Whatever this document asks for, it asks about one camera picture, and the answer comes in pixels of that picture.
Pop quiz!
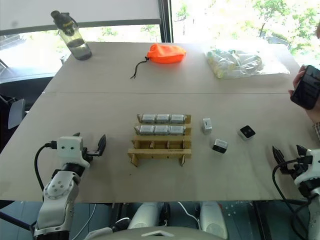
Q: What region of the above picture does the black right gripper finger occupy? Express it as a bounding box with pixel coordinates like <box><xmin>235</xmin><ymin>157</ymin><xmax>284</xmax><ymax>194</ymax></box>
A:
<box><xmin>271</xmin><ymin>145</ymin><xmax>286</xmax><ymax>167</ymax></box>
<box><xmin>295</xmin><ymin>144</ymin><xmax>308</xmax><ymax>158</ymax></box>

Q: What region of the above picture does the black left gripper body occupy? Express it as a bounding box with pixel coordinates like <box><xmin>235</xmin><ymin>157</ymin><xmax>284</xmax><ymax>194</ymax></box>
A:
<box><xmin>80</xmin><ymin>147</ymin><xmax>101</xmax><ymax>161</ymax></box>

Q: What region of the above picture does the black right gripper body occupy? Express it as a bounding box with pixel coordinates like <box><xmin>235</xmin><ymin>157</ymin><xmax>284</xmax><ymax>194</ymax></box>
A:
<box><xmin>279</xmin><ymin>155</ymin><xmax>314</xmax><ymax>177</ymax></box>

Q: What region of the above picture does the black smartphone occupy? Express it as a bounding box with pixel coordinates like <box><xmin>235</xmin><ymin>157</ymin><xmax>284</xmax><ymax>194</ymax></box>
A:
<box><xmin>290</xmin><ymin>65</ymin><xmax>320</xmax><ymax>111</ymax></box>

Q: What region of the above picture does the wooden slotted rack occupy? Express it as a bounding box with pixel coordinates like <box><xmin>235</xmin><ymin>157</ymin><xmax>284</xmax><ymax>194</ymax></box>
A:
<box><xmin>127</xmin><ymin>113</ymin><xmax>193</xmax><ymax>168</ymax></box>

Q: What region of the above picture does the person's bare hand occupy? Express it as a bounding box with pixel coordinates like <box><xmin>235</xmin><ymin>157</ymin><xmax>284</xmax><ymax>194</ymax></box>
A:
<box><xmin>287</xmin><ymin>64</ymin><xmax>320</xmax><ymax>124</ymax></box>

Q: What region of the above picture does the grey chair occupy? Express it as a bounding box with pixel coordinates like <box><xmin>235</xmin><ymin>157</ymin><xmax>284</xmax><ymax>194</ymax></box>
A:
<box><xmin>7</xmin><ymin>98</ymin><xmax>27</xmax><ymax>130</ymax></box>

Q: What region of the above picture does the white rounded robot leg cover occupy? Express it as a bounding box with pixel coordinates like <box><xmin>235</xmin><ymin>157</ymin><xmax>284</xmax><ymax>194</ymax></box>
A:
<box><xmin>199</xmin><ymin>201</ymin><xmax>229</xmax><ymax>239</ymax></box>
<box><xmin>127</xmin><ymin>201</ymin><xmax>166</xmax><ymax>231</ymax></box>

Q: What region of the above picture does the clear water bottle black lid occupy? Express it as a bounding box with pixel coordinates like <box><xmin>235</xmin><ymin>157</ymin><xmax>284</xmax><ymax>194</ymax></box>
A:
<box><xmin>50</xmin><ymin>10</ymin><xmax>93</xmax><ymax>62</ymax></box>

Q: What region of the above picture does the clear plastic bag with items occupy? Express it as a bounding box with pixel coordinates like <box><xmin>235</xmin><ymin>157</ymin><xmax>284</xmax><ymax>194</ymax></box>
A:
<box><xmin>204</xmin><ymin>48</ymin><xmax>291</xmax><ymax>80</ymax></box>

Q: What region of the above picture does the grey robot chest cover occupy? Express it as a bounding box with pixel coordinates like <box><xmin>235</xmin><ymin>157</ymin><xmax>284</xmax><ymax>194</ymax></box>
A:
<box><xmin>86</xmin><ymin>225</ymin><xmax>227</xmax><ymax>240</ymax></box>

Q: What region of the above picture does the white roller blind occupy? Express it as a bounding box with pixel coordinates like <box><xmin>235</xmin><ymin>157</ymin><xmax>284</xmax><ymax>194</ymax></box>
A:
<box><xmin>0</xmin><ymin>0</ymin><xmax>161</xmax><ymax>37</ymax></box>

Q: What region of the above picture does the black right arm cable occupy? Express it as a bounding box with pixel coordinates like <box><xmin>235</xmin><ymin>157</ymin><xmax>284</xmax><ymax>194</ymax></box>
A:
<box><xmin>271</xmin><ymin>159</ymin><xmax>314</xmax><ymax>240</ymax></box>

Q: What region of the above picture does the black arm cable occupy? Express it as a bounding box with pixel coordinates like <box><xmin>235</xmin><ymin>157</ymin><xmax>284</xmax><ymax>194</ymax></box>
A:
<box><xmin>271</xmin><ymin>159</ymin><xmax>314</xmax><ymax>240</ymax></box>
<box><xmin>34</xmin><ymin>140</ymin><xmax>59</xmax><ymax>195</ymax></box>

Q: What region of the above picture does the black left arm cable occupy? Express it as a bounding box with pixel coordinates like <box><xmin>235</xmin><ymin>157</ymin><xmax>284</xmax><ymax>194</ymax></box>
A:
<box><xmin>34</xmin><ymin>140</ymin><xmax>59</xmax><ymax>195</ymax></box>

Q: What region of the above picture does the white cable under table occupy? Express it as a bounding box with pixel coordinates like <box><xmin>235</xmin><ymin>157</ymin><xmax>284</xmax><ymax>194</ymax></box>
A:
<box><xmin>176</xmin><ymin>201</ymin><xmax>201</xmax><ymax>224</ymax></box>

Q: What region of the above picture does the orange drawstring pouch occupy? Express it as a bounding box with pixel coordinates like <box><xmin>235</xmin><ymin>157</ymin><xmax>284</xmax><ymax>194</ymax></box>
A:
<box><xmin>129</xmin><ymin>43</ymin><xmax>187</xmax><ymax>81</ymax></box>

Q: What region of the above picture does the dark window frame post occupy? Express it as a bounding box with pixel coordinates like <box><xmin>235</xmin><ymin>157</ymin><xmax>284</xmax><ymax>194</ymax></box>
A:
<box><xmin>157</xmin><ymin>0</ymin><xmax>174</xmax><ymax>44</ymax></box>

